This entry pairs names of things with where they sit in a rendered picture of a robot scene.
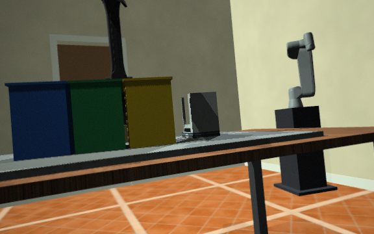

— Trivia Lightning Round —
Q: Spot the olive yellow bin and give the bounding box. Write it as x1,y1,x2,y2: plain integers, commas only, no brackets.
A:
123,77,176,148

